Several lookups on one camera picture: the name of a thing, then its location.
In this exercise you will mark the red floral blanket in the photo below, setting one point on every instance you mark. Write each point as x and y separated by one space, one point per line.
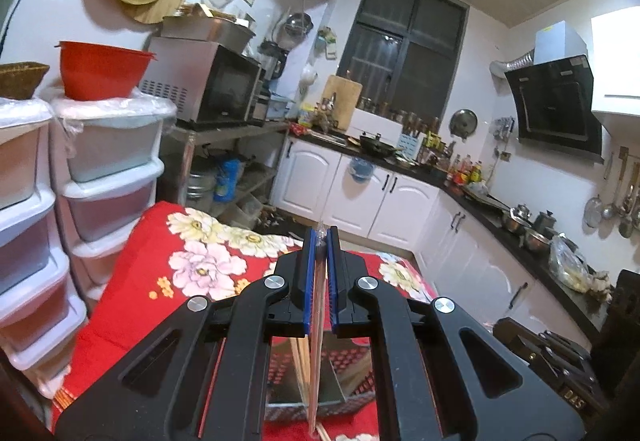
165 301

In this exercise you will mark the white kitchen cabinets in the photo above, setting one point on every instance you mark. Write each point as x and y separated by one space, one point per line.
400 206

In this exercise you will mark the steel shelf rack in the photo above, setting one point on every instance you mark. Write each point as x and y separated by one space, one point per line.
250 136

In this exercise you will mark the white plastic drawer tower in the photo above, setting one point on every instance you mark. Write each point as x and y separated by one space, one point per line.
30 231
115 181

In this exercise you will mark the steel pot lid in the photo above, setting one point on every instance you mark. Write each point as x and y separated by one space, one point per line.
463 123

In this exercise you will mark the hanging steel pot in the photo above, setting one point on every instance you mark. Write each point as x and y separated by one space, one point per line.
296 28

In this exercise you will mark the red plastic basin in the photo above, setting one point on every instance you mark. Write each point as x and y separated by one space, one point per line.
102 71

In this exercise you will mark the brown wicker basket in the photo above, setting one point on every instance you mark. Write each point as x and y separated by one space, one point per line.
20 78

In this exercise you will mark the blue knife block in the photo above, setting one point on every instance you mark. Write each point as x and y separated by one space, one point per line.
411 145

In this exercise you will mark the white wall cabinet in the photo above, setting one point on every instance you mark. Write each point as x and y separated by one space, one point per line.
620 66

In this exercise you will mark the silver exhaust duct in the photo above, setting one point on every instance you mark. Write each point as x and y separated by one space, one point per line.
512 63

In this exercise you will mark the dark kitchen window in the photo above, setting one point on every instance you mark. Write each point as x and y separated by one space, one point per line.
400 46

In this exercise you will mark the metal chopstick holder box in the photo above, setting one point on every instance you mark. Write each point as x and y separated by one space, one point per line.
335 381

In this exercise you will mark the hanging steel ladles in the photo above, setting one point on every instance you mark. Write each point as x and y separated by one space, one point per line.
620 206

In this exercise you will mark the silver microwave oven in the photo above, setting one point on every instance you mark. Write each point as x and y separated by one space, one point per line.
220 86

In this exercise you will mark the steel baking tray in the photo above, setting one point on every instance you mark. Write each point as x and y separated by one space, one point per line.
210 31

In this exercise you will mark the blue plastic bag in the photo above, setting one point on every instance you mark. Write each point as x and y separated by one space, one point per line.
361 170

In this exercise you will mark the row of condiment bottles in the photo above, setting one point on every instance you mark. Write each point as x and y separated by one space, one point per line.
467 171

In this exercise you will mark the black wok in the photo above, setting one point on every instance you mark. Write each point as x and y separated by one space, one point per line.
375 145

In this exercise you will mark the clear plastic food bag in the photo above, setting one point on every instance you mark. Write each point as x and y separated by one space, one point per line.
572 266

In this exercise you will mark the steel stock pot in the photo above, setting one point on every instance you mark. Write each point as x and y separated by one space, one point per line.
200 186

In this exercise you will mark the blue packet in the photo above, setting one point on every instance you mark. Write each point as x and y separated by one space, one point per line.
227 181

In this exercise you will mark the black range hood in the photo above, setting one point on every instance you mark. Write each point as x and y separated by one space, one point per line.
555 106

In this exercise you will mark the steel kettle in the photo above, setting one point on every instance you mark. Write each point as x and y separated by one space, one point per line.
545 221

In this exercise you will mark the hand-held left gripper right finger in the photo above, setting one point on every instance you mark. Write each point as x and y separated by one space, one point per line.
334 286

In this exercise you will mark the bare wooden chopsticks pair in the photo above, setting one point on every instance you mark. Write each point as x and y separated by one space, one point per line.
301 371

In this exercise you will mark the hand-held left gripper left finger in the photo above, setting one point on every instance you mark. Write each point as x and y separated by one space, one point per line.
311 286

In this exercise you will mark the wooden cutting board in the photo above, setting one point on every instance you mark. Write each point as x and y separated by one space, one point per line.
342 101

